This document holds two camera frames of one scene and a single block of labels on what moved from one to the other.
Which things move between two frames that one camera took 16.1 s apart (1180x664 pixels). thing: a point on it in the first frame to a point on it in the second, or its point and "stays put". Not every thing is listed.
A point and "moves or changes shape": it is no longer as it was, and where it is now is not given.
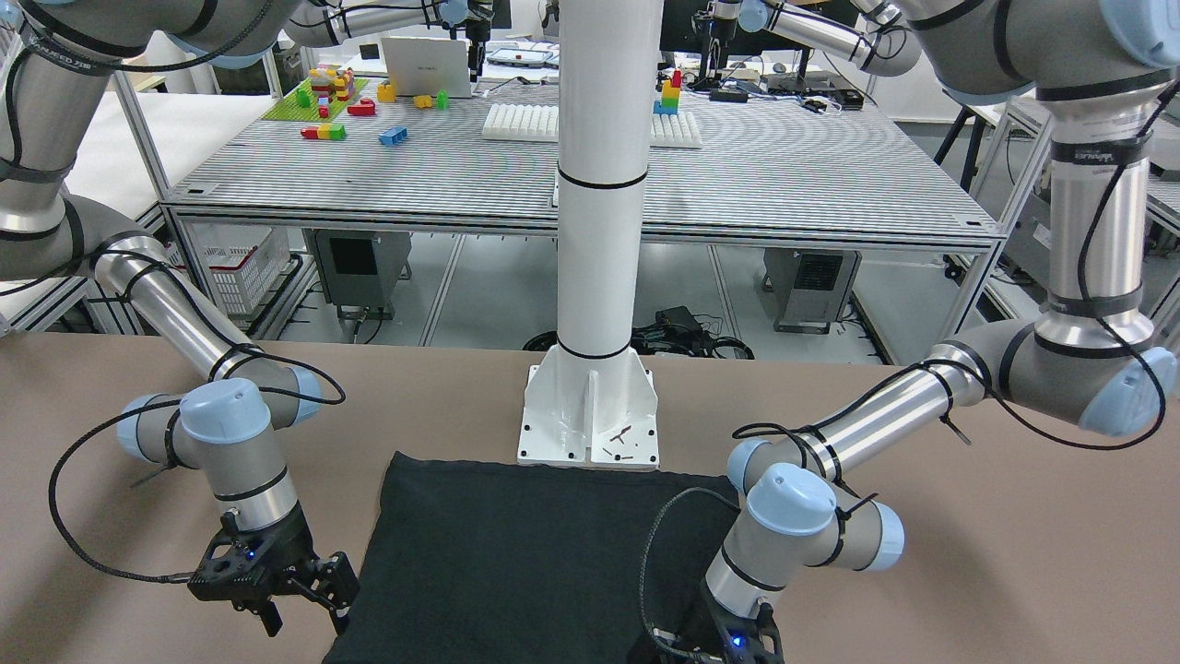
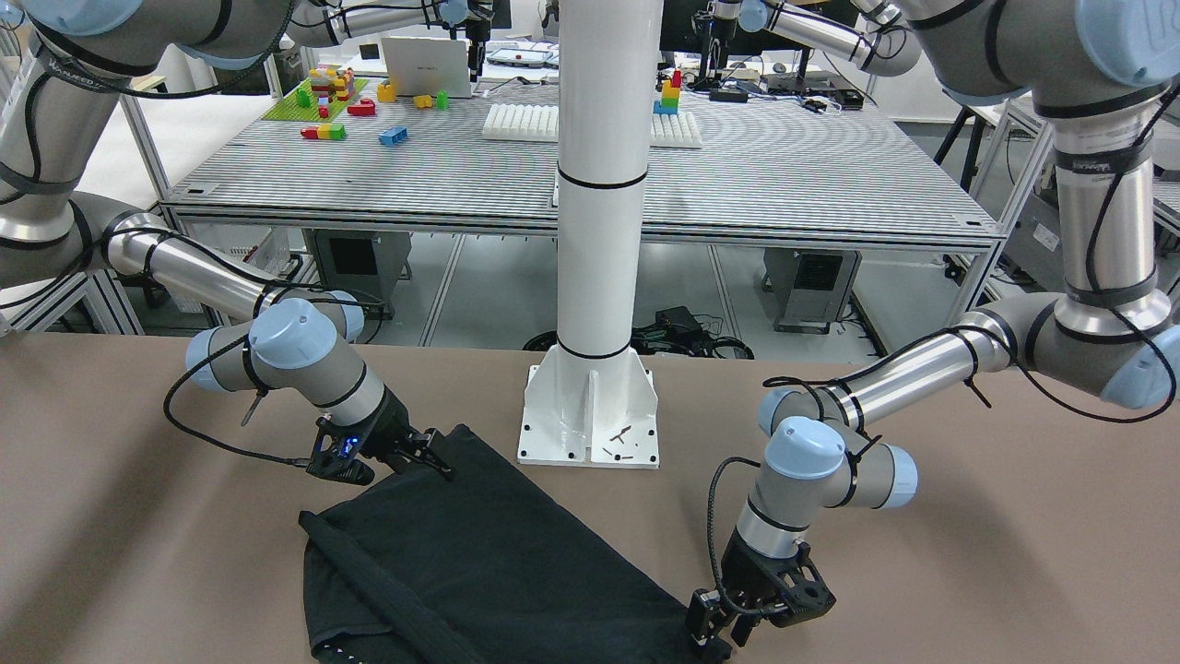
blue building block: [393, 136] stays put
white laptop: [420, 66] stays put
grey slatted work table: [479, 148] stays put
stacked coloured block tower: [670, 96] stays put
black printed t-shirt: [473, 561] moves or changes shape
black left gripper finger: [333, 582] to [428, 447]
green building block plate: [303, 103] stays put
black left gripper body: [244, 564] to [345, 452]
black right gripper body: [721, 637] to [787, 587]
